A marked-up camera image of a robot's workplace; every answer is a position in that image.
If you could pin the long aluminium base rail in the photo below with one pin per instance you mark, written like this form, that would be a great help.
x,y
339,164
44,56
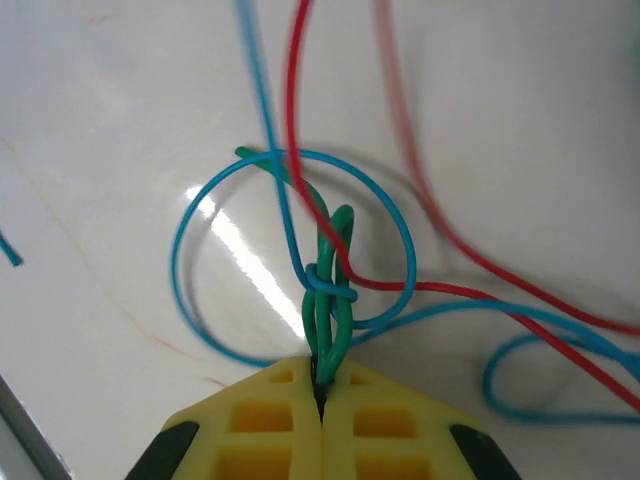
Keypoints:
x,y
25,420

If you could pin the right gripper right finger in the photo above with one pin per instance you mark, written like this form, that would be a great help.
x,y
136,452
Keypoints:
x,y
390,405

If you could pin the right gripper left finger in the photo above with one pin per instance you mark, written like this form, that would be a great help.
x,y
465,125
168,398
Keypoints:
x,y
260,400

